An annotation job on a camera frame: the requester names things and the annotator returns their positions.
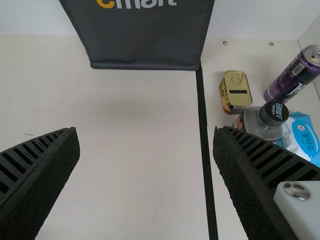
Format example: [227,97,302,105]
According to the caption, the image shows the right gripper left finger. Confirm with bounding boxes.
[0,126,82,240]

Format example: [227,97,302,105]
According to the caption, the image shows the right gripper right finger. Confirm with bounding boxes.
[212,125,320,240]

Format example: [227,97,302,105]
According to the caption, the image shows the dark coffee bottle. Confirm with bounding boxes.
[231,100,291,144]

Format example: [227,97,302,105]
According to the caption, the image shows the blue wet wipes pack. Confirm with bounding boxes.
[273,110,320,169]

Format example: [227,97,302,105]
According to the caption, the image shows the black strip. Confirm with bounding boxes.
[195,64,219,240]

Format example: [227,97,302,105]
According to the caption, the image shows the rectangular tin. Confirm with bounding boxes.
[219,70,254,116]

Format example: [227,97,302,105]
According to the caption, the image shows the purple can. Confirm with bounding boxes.
[263,44,320,105]

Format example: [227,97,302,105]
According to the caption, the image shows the dark grey bag with straps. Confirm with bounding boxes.
[58,0,216,72]

